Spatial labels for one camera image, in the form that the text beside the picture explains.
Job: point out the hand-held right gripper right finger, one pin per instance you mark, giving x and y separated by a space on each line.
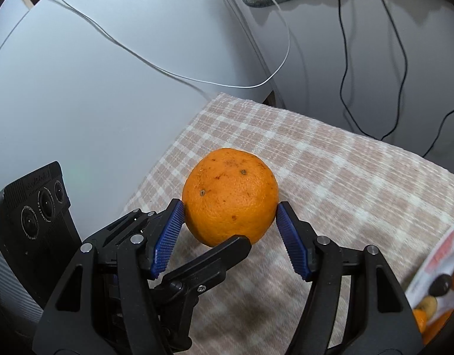
291 246

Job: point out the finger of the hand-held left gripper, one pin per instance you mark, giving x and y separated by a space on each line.
127 223
212 266

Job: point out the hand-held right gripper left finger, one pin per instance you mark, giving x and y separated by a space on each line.
169 240

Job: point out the large spotted orange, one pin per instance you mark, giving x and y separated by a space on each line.
230 196

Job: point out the white floral plate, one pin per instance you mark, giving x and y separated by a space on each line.
439 251

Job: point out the brownish green kiwi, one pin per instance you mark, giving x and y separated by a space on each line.
427 305

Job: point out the dark plum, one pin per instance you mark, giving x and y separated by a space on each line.
440 285

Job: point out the large smooth orange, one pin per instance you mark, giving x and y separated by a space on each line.
438 327

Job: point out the pink checked cloth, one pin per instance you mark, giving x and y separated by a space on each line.
341 192

